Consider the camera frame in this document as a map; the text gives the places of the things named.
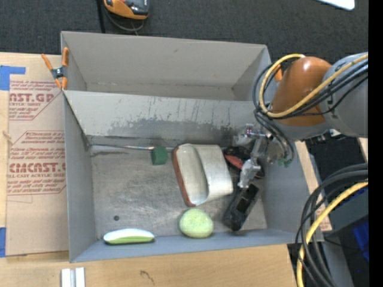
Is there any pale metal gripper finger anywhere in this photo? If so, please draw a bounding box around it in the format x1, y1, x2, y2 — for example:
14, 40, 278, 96
238, 159, 262, 189

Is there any brown cardboard board red print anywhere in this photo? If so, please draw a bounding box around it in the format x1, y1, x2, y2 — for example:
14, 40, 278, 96
0, 51, 70, 257

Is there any grey metal bin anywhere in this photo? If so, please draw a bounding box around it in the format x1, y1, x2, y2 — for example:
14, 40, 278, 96
59, 30, 326, 264

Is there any light green ball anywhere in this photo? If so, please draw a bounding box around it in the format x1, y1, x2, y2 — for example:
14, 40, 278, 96
178, 207, 215, 239

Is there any black rectangular box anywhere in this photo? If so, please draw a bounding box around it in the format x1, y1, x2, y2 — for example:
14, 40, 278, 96
222, 183, 260, 232

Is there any red and black tool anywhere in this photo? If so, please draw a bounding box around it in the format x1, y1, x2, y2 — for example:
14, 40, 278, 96
223, 145, 266, 179

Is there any white and green computer mouse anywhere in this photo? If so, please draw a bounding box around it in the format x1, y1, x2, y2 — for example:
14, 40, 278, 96
103, 228, 156, 246

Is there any small green block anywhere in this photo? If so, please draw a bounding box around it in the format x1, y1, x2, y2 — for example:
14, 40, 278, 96
151, 146, 168, 166

